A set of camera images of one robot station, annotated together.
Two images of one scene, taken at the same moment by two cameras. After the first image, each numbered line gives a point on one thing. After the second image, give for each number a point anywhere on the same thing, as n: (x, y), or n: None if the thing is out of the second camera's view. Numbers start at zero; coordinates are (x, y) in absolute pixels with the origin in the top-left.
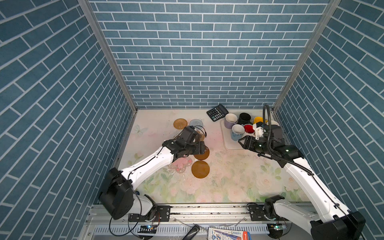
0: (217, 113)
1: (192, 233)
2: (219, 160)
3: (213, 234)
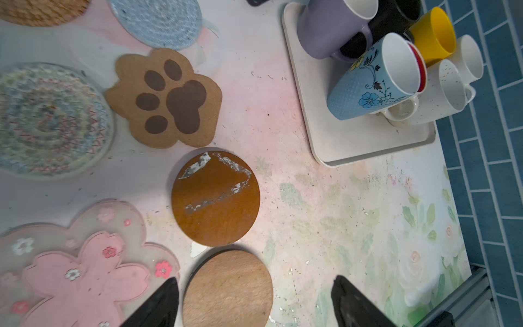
0: (257, 3)
1: None
2: (338, 141)
3: None
